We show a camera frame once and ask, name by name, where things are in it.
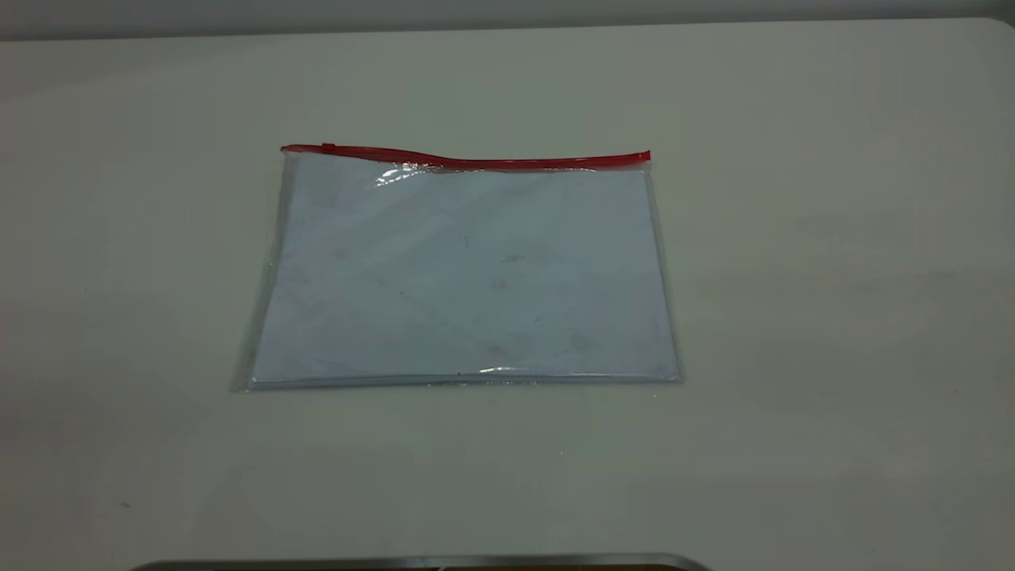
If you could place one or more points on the clear plastic zipper bag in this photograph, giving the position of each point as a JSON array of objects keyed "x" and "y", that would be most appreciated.
[{"x": 464, "y": 270}]

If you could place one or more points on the grey metal bar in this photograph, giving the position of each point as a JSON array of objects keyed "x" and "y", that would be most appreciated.
[{"x": 396, "y": 564}]

